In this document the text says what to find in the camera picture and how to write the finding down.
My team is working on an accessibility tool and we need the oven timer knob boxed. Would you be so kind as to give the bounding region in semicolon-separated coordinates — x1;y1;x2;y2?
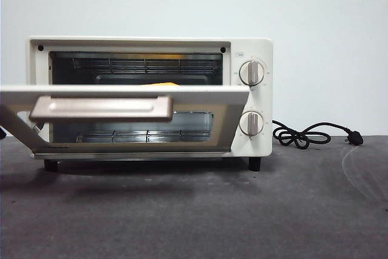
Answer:
238;110;264;136

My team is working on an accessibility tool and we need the white Toshiba toaster oven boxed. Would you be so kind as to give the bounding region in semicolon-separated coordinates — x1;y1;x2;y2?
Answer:
28;36;273;172

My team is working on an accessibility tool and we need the oven temperature knob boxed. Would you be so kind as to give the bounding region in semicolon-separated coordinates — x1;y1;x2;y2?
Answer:
238;59;264;87

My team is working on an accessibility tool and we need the black oven power cable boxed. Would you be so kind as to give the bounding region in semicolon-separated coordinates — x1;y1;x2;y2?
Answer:
271;119;364;150

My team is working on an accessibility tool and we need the oven door with beige handle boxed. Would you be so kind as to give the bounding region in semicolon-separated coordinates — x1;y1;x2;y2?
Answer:
0;84;252;160

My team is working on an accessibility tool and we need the yellow corn cob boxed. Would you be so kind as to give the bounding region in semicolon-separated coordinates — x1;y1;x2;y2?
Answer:
142;81;180;88

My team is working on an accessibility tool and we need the metal wire oven rack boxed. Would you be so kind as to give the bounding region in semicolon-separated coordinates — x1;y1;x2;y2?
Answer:
77;129;213;145

